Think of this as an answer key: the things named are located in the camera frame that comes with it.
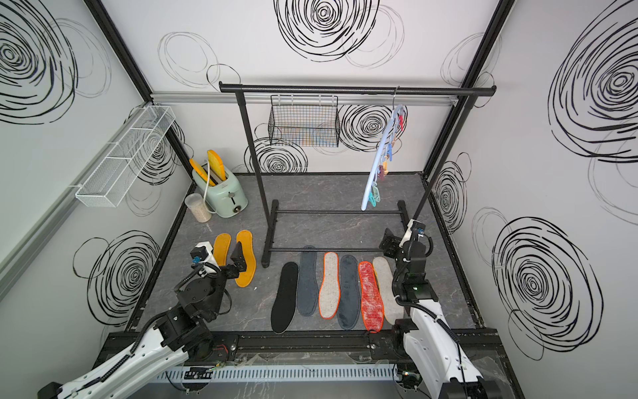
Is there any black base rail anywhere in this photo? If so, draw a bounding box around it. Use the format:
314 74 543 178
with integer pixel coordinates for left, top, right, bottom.
94 329 503 367

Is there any white mesh wall shelf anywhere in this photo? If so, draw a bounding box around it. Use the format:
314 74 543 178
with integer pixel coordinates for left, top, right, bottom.
75 106 176 208

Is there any white slotted cable duct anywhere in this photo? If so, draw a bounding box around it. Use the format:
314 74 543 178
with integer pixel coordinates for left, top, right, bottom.
151 363 398 384

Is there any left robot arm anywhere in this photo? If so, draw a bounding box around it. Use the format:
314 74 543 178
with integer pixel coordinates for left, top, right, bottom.
37 243 248 398

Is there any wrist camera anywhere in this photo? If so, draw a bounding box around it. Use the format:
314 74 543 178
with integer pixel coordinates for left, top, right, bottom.
190 241 219 277
400 219 425 248

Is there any clear plastic cup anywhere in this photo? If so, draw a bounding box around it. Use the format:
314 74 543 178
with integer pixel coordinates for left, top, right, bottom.
184 193 212 223

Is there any black garment rack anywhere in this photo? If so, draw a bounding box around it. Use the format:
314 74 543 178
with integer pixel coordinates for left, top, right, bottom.
219 82 497 268

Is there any mint green toaster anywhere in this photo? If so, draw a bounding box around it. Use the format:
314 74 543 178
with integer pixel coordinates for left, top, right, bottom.
192 171 249 218

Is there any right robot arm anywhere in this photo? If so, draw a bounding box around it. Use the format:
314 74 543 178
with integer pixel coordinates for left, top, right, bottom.
379 219 503 398

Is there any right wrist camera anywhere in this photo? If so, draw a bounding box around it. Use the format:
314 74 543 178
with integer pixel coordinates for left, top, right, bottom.
400 219 425 248

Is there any light blue clip hanger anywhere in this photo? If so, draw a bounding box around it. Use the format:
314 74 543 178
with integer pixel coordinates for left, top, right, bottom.
361 86 408 211

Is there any yellow felt insole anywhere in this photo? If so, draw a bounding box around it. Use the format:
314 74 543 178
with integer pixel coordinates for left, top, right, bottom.
234 229 257 288

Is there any white orange-edged insole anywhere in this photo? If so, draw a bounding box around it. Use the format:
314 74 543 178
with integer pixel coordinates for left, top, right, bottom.
318 252 341 319

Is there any black foam insole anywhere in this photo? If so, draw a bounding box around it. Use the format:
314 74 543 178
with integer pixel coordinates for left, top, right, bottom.
271 262 299 334

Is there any black wire basket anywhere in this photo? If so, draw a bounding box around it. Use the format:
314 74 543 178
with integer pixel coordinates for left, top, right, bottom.
267 94 342 148

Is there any red orange-edged insole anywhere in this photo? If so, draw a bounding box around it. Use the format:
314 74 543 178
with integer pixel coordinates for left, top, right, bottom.
358 261 385 333

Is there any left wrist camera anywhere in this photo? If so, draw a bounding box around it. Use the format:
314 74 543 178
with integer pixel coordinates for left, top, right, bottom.
190 241 219 277

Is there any orange-yellow insole in toaster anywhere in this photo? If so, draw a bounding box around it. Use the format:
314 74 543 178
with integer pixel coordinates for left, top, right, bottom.
189 158 216 187

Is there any dark grey felt insole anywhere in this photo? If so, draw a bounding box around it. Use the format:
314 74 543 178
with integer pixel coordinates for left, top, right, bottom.
296 245 318 317

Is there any yellow insole in toaster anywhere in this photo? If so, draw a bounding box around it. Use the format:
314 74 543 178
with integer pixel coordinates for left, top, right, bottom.
207 150 227 182

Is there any mint clothespin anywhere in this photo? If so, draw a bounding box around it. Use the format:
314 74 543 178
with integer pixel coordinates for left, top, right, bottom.
368 186 380 207

